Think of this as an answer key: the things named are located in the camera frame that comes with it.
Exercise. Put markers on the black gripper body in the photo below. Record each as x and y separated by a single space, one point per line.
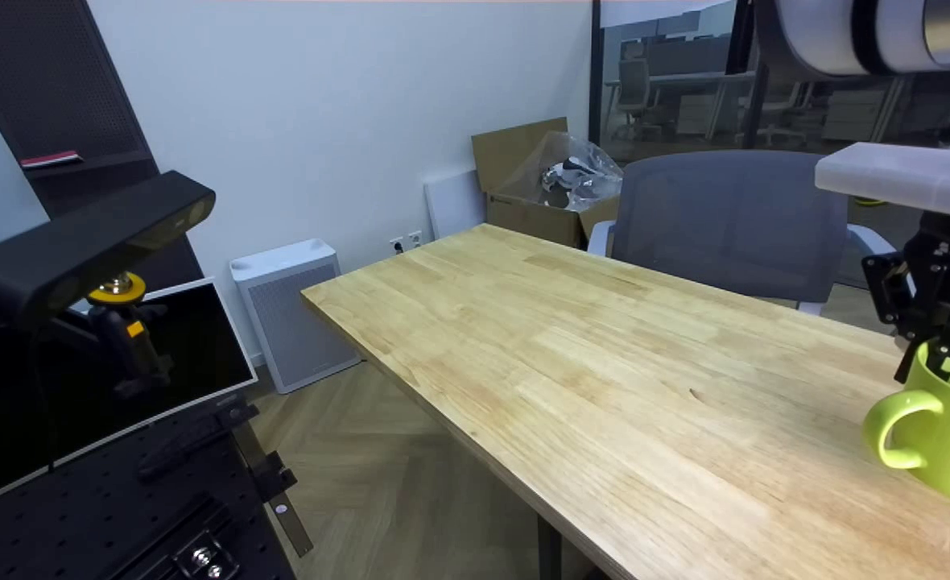
945 278

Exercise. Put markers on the green ceramic mug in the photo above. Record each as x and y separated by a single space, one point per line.
942 439

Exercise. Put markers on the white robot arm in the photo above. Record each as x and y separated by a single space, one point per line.
870 34

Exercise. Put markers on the grey office chair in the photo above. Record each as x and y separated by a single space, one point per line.
731 226

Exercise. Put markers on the clear plastic bag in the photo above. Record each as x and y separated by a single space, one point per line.
575 180

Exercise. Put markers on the black table leg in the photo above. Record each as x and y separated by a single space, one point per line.
548 548

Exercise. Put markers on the brown cardboard box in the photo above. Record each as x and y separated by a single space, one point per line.
511 163

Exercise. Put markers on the white board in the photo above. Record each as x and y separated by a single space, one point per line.
451 201

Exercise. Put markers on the white air purifier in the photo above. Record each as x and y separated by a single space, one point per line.
291 310

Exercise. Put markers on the black panel white border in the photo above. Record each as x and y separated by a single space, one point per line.
194 355

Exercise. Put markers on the black perforated breadboard table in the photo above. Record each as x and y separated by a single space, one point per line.
75 528

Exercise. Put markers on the black shelf unit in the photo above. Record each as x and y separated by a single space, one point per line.
55 97

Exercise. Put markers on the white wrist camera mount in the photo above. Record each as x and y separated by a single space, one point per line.
913 181

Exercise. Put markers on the white wall outlet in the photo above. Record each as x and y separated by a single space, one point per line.
411 239

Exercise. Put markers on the metal bracket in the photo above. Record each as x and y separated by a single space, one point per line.
282 496

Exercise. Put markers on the yellow knob camera mount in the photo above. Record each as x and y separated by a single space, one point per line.
123 308

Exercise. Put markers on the black stereo camera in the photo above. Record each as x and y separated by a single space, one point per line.
75 244

